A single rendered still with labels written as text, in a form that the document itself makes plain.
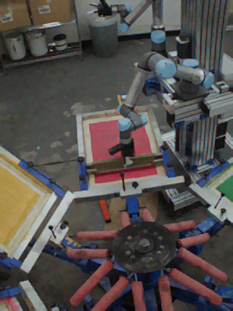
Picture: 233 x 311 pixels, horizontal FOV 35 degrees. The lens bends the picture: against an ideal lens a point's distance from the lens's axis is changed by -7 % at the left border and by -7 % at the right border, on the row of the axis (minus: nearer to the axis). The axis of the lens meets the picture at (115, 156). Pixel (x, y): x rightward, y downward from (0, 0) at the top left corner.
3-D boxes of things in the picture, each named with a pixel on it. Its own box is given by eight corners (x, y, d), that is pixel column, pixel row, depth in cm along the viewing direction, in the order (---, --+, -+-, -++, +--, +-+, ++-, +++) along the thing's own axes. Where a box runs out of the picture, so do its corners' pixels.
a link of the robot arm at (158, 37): (151, 50, 291) (150, 36, 282) (150, 43, 301) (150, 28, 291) (166, 50, 290) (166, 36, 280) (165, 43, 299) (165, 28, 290)
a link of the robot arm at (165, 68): (204, 67, 254) (150, 50, 218) (219, 76, 245) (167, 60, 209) (197, 82, 259) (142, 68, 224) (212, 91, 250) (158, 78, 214)
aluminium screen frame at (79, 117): (77, 118, 301) (76, 114, 299) (150, 108, 303) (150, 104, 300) (82, 196, 245) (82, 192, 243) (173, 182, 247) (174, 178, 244)
